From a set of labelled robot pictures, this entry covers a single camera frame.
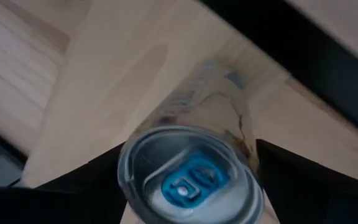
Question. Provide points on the tall silver blue beverage can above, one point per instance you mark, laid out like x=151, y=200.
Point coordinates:
x=194, y=183

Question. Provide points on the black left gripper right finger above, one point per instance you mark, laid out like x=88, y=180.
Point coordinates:
x=322, y=196

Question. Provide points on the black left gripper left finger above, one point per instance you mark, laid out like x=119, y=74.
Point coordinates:
x=57, y=202

